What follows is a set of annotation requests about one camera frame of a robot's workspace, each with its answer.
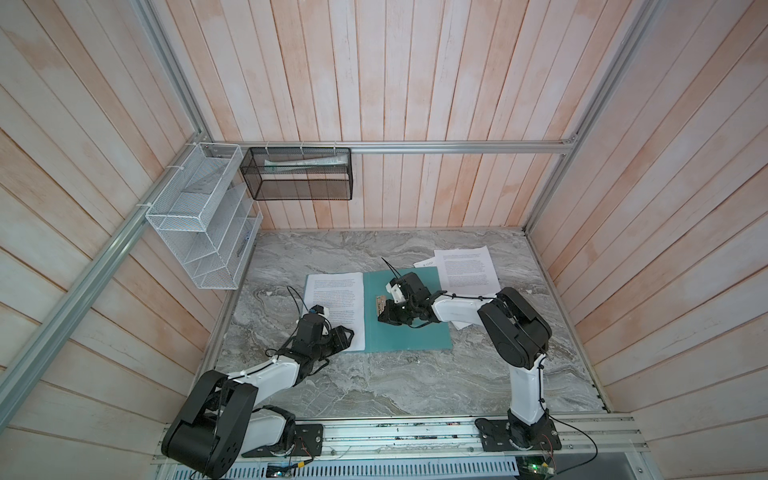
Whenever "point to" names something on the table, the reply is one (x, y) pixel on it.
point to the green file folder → (380, 337)
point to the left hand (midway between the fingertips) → (349, 340)
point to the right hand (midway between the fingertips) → (377, 318)
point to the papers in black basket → (274, 166)
